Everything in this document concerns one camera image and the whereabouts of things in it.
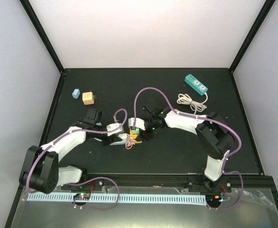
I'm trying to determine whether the right black frame post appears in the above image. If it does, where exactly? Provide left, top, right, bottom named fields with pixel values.
left=229, top=0, right=276, bottom=73

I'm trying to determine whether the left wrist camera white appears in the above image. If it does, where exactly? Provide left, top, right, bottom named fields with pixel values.
left=106, top=123, right=124, bottom=136

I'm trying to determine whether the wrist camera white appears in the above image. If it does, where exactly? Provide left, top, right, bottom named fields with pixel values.
left=106, top=123, right=124, bottom=136
left=128, top=117, right=145, bottom=130

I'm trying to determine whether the left circuit board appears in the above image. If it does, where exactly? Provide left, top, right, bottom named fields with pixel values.
left=73, top=193, right=91, bottom=201

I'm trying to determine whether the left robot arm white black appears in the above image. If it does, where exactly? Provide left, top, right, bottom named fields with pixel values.
left=19, top=108, right=123, bottom=194

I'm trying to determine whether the teal power strip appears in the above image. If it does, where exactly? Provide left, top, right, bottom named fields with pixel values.
left=184, top=74, right=208, bottom=95

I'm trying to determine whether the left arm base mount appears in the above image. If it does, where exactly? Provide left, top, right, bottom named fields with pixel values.
left=61, top=176, right=105, bottom=192

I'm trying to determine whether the circuit board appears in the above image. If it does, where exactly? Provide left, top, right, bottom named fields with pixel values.
left=73, top=193, right=91, bottom=201
left=205, top=194, right=230, bottom=203

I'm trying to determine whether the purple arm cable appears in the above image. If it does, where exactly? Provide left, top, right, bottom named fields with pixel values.
left=134, top=87, right=244, bottom=211
left=26, top=108, right=128, bottom=211

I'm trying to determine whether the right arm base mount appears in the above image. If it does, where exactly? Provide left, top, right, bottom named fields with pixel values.
left=187, top=175, right=231, bottom=194

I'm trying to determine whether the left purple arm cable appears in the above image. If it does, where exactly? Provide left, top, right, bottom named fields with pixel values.
left=26, top=108, right=128, bottom=211

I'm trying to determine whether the black frame post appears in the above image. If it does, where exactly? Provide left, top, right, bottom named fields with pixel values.
left=20, top=0, right=64, bottom=73
left=229, top=0, right=276, bottom=73

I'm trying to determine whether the left black frame post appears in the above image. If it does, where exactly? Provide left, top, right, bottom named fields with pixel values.
left=20, top=0, right=64, bottom=73

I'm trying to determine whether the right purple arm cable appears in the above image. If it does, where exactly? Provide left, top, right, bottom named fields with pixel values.
left=134, top=87, right=244, bottom=211

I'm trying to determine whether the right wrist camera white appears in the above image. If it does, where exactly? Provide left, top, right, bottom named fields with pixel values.
left=128, top=117, right=145, bottom=130

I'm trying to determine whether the pink thin cable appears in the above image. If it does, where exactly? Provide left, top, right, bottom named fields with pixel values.
left=125, top=135, right=137, bottom=150

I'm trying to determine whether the yellow cube adapter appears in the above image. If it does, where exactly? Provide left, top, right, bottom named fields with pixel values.
left=130, top=129, right=139, bottom=140

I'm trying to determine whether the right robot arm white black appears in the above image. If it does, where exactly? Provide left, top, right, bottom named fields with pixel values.
left=142, top=99, right=235, bottom=191

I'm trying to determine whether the right circuit board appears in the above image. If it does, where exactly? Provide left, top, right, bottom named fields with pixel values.
left=205, top=194, right=230, bottom=203

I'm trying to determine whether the light blue power strip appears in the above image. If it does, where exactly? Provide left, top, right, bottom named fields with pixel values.
left=110, top=139, right=142, bottom=146

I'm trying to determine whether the white usb charger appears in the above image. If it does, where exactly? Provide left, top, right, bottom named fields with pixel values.
left=118, top=133, right=130, bottom=141

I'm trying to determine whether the light blue slotted cable duct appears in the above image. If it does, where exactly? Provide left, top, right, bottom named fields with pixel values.
left=27, top=192, right=207, bottom=206

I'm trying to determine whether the white power cord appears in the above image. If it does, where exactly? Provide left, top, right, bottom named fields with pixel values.
left=176, top=92, right=209, bottom=115

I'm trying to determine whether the green cube adapter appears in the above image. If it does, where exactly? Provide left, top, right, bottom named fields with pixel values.
left=132, top=128, right=140, bottom=134

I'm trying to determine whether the small blue plug adapter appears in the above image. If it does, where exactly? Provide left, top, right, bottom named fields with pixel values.
left=72, top=89, right=80, bottom=99

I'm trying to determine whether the peach dragon cube adapter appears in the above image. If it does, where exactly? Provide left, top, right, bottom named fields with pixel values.
left=82, top=91, right=96, bottom=105

